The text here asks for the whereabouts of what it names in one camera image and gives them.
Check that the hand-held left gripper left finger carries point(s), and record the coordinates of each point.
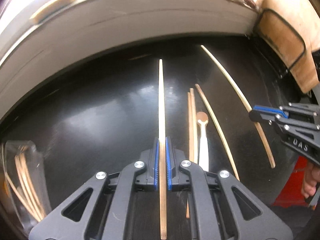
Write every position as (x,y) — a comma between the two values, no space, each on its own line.
(157,162)

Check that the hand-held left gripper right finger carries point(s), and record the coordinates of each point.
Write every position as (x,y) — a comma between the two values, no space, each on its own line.
(169,162)

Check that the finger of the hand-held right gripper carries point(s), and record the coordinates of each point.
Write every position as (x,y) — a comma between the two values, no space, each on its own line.
(265,109)
(262,118)

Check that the brown wooden chopstick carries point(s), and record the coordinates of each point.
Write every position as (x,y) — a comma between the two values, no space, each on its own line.
(189,130)
(30,185)
(27,187)

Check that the light wooden chopstick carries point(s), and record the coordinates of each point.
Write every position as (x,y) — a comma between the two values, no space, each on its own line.
(232,82)
(21,197)
(215,125)
(162,105)
(33,183)

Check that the clear plastic container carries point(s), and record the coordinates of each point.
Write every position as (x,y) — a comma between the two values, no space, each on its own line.
(37,160)

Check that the person's right hand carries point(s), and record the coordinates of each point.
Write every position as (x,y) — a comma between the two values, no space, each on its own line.
(310,180)

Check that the red plastic object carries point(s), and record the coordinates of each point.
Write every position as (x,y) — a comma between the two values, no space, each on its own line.
(290,185)

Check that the black metal rack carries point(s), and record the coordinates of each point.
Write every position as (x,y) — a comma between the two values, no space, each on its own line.
(303,47)

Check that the wooden cutting board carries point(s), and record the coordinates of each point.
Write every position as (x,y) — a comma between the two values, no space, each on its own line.
(285,35)

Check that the yellow sponge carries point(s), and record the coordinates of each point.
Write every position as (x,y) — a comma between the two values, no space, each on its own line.
(52,8)

